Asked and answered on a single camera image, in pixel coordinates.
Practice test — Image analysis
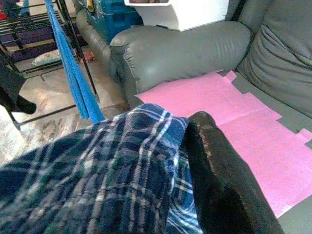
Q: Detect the pink foam mat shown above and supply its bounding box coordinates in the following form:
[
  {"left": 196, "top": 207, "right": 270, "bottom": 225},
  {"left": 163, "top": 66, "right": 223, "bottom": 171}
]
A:
[{"left": 134, "top": 70, "right": 312, "bottom": 219}]

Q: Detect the white storage bin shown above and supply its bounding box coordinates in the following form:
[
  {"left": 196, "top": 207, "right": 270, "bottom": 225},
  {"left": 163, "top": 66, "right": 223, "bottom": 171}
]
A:
[{"left": 123, "top": 0, "right": 230, "bottom": 32}]

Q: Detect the dark blue storage box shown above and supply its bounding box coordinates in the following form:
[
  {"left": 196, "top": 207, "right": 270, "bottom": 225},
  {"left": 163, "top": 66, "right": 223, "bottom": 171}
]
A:
[{"left": 86, "top": 0, "right": 144, "bottom": 46}]

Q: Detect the blue towel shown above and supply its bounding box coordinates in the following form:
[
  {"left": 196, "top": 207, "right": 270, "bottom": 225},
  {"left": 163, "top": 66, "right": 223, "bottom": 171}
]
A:
[{"left": 43, "top": 0, "right": 106, "bottom": 124}]

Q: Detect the black garment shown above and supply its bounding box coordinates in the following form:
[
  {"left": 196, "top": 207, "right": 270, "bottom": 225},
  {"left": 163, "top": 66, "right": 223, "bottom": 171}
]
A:
[{"left": 0, "top": 57, "right": 37, "bottom": 115}]

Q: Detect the black drying rack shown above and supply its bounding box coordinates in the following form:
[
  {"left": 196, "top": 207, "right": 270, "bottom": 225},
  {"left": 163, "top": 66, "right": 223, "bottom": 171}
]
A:
[{"left": 0, "top": 0, "right": 100, "bottom": 129}]

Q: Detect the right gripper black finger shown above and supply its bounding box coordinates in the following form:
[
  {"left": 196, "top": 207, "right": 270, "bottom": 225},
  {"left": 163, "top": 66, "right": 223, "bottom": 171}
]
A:
[{"left": 182, "top": 111, "right": 286, "bottom": 234}]

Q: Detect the light floral pillow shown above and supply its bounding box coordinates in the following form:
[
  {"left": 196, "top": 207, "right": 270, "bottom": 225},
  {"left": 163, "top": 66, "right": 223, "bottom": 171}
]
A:
[{"left": 31, "top": 52, "right": 61, "bottom": 66}]

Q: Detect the blue plaid garment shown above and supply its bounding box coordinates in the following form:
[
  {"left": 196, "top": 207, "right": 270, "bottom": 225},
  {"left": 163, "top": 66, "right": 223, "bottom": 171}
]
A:
[{"left": 0, "top": 103, "right": 203, "bottom": 234}]

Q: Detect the grey leather sofa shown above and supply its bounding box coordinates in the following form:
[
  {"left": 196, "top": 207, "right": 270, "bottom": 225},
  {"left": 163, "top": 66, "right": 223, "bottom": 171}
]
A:
[{"left": 75, "top": 0, "right": 312, "bottom": 234}]

